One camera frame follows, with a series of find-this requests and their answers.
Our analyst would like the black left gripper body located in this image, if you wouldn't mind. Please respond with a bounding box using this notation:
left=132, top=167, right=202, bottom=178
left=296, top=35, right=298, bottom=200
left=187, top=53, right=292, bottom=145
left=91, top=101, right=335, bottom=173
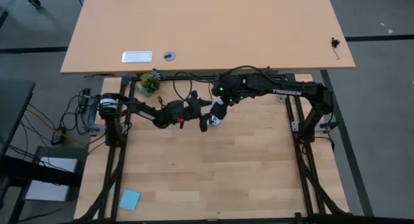
left=181, top=91, right=208, bottom=133

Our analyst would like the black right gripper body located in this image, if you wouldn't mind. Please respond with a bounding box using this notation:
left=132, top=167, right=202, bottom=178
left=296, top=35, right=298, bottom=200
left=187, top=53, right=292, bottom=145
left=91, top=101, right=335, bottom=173
left=213, top=80, right=239, bottom=107

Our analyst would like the chrome lamp socket base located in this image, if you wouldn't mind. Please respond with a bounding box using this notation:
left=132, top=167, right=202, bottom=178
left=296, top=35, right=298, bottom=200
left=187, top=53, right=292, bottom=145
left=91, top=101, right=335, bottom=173
left=205, top=112, right=223, bottom=128

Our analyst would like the green potted plant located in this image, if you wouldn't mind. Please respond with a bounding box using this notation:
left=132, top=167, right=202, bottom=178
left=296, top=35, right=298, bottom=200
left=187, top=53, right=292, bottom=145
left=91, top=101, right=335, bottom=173
left=139, top=68, right=162, bottom=96

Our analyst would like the beige wooden desk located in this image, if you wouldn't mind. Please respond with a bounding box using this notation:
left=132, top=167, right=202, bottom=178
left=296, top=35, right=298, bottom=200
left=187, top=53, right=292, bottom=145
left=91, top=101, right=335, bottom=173
left=60, top=0, right=357, bottom=75

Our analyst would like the black power strip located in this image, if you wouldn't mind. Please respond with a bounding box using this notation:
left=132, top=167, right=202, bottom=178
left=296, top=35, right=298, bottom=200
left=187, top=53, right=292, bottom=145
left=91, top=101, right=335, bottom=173
left=80, top=87, right=93, bottom=113

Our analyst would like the blue sticky note pad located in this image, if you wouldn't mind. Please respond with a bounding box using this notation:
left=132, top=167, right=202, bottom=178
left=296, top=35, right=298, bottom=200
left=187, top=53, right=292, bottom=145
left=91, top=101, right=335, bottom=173
left=118, top=188, right=142, bottom=212

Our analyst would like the small dark desk object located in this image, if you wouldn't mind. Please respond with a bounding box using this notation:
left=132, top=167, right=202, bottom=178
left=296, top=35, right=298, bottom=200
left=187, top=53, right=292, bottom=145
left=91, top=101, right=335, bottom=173
left=330, top=37, right=341, bottom=61

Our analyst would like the black power adapter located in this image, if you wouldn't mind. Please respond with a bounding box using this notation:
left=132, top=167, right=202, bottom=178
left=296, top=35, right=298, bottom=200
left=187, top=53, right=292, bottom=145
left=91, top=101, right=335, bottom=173
left=50, top=126, right=67, bottom=146

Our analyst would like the white box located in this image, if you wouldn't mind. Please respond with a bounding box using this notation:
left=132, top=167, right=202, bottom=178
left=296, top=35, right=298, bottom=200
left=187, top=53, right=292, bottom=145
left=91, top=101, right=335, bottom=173
left=25, top=156, right=79, bottom=203

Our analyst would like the black side table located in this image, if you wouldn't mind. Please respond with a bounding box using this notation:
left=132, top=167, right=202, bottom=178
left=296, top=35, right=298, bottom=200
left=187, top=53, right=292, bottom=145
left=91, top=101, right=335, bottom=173
left=0, top=80, right=37, bottom=160

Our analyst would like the black equipment stand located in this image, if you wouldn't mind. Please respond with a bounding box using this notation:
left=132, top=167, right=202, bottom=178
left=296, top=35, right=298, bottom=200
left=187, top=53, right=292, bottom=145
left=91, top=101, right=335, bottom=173
left=0, top=145, right=89, bottom=189

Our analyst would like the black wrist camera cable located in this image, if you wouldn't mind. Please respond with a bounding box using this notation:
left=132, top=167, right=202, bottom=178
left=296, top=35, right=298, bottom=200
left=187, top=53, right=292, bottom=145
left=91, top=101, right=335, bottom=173
left=226, top=65, right=276, bottom=85
left=172, top=71, right=195, bottom=104

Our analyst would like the black aluminium table frame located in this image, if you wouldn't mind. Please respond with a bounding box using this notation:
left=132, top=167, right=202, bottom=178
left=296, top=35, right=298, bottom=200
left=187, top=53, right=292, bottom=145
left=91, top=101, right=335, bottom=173
left=72, top=73, right=414, bottom=224

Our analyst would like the yellow floor cable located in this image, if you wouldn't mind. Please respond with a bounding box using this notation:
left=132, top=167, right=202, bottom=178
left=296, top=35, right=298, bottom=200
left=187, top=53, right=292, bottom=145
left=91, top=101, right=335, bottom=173
left=25, top=107, right=88, bottom=148

